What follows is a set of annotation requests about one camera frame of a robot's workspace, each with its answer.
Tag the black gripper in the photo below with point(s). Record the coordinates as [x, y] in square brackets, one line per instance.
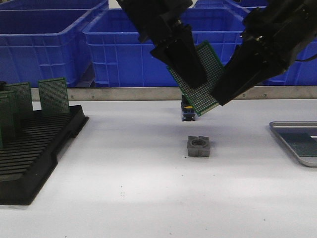
[159, 21]

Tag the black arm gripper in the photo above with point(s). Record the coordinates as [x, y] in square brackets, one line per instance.
[272, 39]

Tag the green perforated board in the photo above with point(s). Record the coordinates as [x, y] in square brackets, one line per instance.
[200, 98]
[301, 143]

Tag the silver metal tray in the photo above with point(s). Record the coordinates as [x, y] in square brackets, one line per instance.
[309, 127]

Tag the rear right green board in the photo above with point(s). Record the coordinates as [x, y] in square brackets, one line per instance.
[53, 97]

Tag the rear left green board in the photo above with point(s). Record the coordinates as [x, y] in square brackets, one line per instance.
[23, 98]

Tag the middle left green board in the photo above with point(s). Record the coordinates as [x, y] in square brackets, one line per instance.
[12, 120]

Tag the left edge green board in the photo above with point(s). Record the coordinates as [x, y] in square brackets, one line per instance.
[3, 114]

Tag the black slotted board rack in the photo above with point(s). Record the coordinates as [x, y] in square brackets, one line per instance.
[28, 161]

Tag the far right blue bin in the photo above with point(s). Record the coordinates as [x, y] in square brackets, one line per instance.
[223, 3]

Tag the right blue plastic bin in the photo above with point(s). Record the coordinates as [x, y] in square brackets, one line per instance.
[300, 73]

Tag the blue plastic bin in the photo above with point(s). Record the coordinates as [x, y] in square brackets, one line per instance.
[43, 44]
[300, 73]
[120, 60]

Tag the red emergency stop button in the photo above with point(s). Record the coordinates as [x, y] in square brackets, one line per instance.
[188, 112]

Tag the centre blue plastic bin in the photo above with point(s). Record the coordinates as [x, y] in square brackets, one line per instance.
[120, 60]

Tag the grey square metal nut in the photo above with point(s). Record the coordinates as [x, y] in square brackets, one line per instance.
[198, 146]

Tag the left blue plastic bin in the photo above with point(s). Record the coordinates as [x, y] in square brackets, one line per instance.
[43, 44]

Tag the steel table edge rail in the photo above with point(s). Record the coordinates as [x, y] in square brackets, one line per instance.
[174, 93]

